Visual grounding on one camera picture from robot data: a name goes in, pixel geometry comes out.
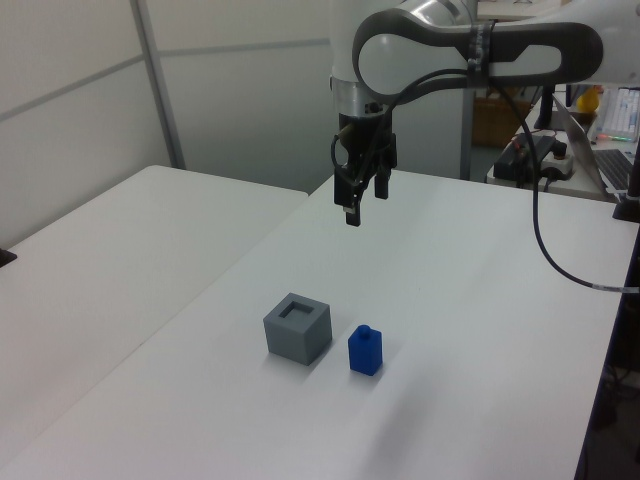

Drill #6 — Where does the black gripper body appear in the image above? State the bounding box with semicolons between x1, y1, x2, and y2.
331;112;399;176

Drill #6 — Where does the blue block with knob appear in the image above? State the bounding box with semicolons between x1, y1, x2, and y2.
347;324;385;378

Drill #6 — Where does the grey hollow cuboid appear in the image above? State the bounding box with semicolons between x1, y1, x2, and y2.
262;292;334;369

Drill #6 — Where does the black power adapter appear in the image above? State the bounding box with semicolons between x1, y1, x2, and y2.
493;147;534;182

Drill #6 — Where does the brown cardboard box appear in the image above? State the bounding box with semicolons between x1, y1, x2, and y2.
471;95;533;149

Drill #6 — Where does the white power strip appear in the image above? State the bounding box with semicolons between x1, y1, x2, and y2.
542;149;577;182

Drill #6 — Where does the silver laptop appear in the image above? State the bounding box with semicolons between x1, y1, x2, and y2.
548;91;637;194

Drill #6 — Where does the yellow toy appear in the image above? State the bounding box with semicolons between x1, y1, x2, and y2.
575;84;601;114

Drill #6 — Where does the white keyboard box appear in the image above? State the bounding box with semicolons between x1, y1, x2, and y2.
596;86;640;144

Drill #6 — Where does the black cable strap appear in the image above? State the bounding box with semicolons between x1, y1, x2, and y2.
466;20;497;90

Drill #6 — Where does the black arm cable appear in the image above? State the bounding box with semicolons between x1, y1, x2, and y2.
331;65;640;294

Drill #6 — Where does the grey partition corner post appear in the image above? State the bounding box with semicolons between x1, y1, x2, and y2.
131;0;187;171

